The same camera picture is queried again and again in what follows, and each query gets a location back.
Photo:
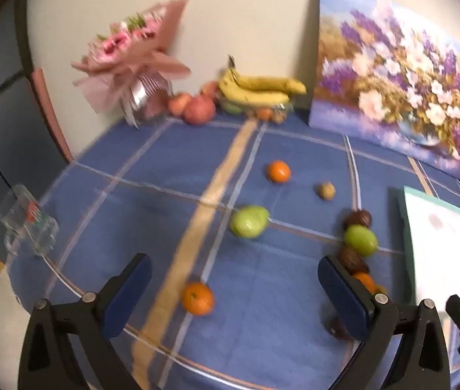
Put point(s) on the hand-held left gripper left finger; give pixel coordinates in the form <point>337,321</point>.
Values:
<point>132,292</point>

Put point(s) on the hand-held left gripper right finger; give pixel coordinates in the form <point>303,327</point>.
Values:
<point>344,304</point>

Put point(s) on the brown wrinkled fruit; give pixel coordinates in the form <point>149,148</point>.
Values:
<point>352,261</point>
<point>358,218</point>
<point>337,330</point>

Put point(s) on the orange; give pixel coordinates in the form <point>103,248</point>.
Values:
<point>363,281</point>
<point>198,298</point>
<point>278,171</point>

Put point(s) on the white tray with teal rim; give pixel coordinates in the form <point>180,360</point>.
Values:
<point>437,252</point>

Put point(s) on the small green fruit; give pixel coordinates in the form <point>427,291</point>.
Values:
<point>360,240</point>

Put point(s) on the large green fruit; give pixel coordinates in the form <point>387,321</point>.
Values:
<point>249,221</point>

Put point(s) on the assorted small fruits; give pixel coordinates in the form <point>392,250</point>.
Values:
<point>264,113</point>

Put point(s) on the blue plaid tablecloth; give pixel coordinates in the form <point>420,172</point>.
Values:
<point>295,292</point>

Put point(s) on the clear glass mug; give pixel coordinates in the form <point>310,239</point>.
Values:
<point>30,223</point>

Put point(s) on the peach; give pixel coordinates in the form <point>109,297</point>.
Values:
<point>178,105</point>

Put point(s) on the large red apple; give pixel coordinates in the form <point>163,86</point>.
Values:
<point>199,110</point>

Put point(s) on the clear plastic fruit container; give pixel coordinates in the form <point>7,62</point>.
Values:
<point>281,109</point>

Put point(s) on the small red apple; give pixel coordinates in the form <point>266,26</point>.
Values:
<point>209,89</point>

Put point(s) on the flower painting canvas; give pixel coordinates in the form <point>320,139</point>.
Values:
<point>376,69</point>

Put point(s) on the pink wrapped flower bouquet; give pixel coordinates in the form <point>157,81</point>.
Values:
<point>132,48</point>

